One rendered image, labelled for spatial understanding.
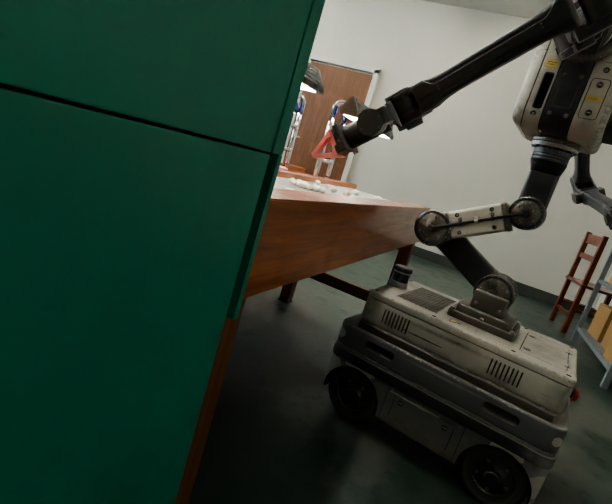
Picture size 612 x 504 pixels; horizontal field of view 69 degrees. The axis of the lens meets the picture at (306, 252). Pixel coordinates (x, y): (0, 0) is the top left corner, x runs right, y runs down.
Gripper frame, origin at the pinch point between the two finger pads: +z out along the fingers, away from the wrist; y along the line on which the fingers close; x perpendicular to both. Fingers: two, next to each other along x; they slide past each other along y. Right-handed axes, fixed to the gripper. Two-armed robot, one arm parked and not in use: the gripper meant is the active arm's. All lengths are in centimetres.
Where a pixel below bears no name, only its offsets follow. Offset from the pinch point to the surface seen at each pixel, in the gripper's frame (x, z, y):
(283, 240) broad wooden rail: 19.9, 2.2, 28.4
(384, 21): -246, 18, -480
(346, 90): -188, 93, -474
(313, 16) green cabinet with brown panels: -4, -23, 47
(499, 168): -18, -43, -486
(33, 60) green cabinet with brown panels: 8, -12, 83
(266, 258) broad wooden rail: 22.3, 4.2, 33.3
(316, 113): -180, 141, -472
